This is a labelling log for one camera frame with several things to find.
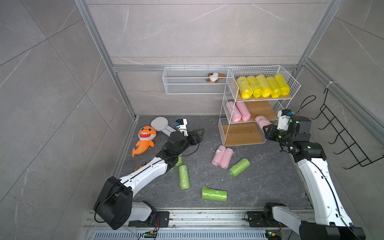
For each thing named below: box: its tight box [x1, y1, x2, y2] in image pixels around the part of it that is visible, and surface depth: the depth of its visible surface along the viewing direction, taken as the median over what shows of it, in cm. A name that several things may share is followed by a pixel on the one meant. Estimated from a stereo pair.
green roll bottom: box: [201, 186, 228, 202], surface depth 79 cm
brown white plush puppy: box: [205, 72, 226, 83], surface depth 89 cm
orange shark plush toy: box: [132, 126, 157, 158], surface depth 100 cm
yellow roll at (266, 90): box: [255, 75, 272, 98], surface depth 73 cm
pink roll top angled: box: [236, 101, 251, 122], surface depth 85 cm
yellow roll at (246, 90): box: [236, 76, 253, 100], surface depth 72 cm
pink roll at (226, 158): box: [219, 147, 235, 169], surface depth 95 cm
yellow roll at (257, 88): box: [246, 75, 263, 98], surface depth 72 cm
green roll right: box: [229, 158, 251, 177], surface depth 90 cm
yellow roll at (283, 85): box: [274, 73, 290, 96], surface depth 75 cm
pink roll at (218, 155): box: [211, 145, 227, 166], surface depth 96 cm
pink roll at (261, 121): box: [255, 115, 272, 131], surface depth 76 cm
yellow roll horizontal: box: [266, 76, 281, 99], surface depth 73 cm
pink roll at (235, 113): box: [228, 101, 242, 123], surface depth 84 cm
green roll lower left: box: [178, 165, 190, 190], surface depth 87 cm
